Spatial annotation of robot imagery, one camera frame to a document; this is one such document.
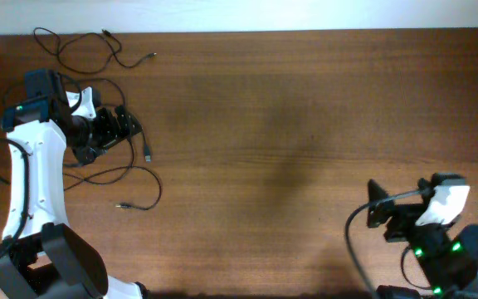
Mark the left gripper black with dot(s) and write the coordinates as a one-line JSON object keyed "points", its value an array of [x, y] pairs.
{"points": [[109, 129]]}

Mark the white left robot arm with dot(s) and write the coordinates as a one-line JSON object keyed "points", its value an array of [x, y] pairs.
{"points": [[40, 255]]}

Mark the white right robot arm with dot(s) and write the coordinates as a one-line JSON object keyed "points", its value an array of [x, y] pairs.
{"points": [[450, 265]]}

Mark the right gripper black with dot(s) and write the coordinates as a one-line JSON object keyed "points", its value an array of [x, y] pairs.
{"points": [[388, 213]]}

